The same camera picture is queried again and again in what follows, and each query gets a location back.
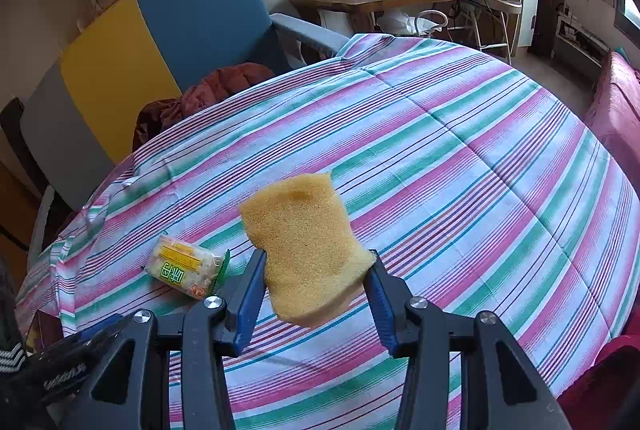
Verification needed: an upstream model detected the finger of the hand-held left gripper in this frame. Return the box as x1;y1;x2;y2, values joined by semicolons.
50;314;128;352

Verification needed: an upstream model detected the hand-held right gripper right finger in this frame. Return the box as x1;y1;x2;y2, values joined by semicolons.
364;250;573;430

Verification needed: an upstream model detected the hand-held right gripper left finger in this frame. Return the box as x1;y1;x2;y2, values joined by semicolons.
60;249;268;430

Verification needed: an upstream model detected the white snack packet green label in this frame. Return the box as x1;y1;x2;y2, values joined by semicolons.
142;234;231;301

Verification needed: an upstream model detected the dark red cloth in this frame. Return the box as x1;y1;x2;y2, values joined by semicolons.
132;64;276;151

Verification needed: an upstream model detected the red blanket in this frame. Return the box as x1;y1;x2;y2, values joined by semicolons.
557;335;640;430

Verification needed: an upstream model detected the grey yellow blue chair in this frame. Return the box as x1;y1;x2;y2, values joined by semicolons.
20;0;351;211

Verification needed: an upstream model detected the pink bed cover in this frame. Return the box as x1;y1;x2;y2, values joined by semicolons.
585;50;640;171

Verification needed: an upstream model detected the white folding table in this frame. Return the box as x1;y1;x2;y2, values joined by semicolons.
455;0;523;60

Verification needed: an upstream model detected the white shelf unit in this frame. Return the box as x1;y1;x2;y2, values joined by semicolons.
555;14;611;71

